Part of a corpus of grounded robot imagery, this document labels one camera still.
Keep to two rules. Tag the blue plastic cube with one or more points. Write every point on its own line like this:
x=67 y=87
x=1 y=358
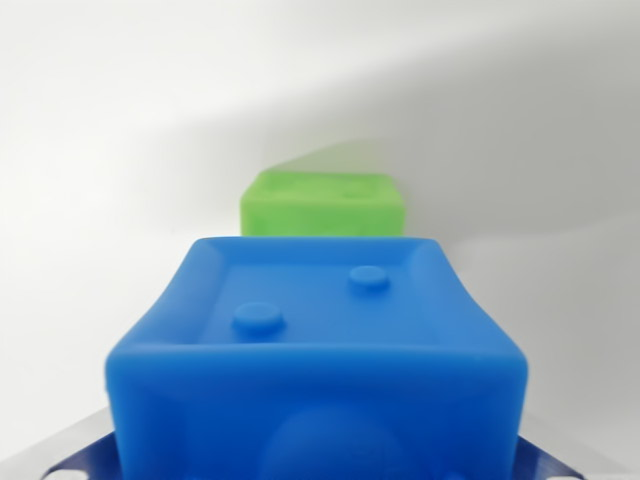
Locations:
x=320 y=370

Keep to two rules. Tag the gripper right finger with silver black pad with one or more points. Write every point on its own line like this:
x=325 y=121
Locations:
x=545 y=460

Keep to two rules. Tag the gripper left finger with silver black pad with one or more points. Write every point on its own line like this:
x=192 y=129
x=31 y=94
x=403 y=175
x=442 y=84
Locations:
x=85 y=450

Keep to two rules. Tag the green plastic cube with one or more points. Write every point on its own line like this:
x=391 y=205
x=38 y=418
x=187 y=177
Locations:
x=320 y=210

